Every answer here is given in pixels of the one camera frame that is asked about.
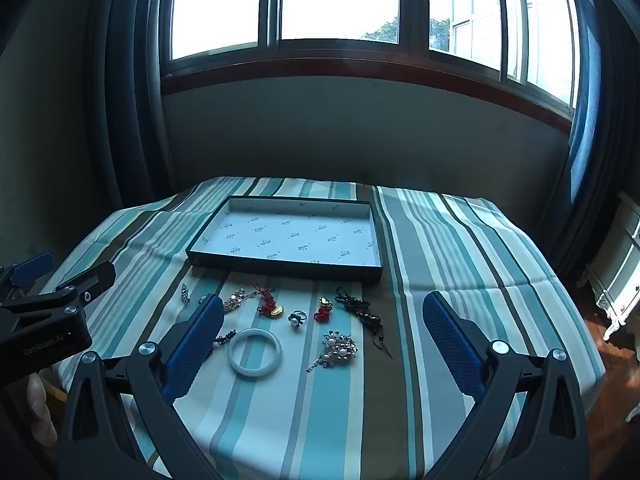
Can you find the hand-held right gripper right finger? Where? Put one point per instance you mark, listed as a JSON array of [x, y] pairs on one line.
[[450, 340]]

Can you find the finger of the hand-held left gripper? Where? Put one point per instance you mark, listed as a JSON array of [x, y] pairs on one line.
[[32, 266], [80, 287]]

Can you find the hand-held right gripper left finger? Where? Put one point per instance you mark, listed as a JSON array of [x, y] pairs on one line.
[[195, 340]]

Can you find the white jade bangle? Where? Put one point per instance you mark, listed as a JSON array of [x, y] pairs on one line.
[[231, 352]]

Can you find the small silver rhinestone brooch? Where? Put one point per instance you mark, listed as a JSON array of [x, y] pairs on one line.
[[185, 294]]

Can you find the large pearl rhinestone brooch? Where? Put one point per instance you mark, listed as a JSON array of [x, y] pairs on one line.
[[340, 350]]

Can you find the small red knot charm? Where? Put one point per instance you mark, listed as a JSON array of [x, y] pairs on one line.
[[322, 312]]

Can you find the dark green shallow box tray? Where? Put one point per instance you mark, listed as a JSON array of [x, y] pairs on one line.
[[300, 240]]

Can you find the person's left hand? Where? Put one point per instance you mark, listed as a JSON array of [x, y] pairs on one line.
[[41, 410]]

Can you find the red knot charm gold ingot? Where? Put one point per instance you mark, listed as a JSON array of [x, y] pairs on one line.
[[268, 305]]

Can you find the striped teal tablecloth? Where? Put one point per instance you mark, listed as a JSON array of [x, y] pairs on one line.
[[300, 410]]

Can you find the white carved cabinet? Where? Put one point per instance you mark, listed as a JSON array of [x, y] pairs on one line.
[[625, 270]]

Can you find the dark blue curtain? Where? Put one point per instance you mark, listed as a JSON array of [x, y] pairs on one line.
[[130, 85], [595, 110]]

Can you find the window with wooden sill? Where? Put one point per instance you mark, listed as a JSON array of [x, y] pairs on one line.
[[340, 0]]

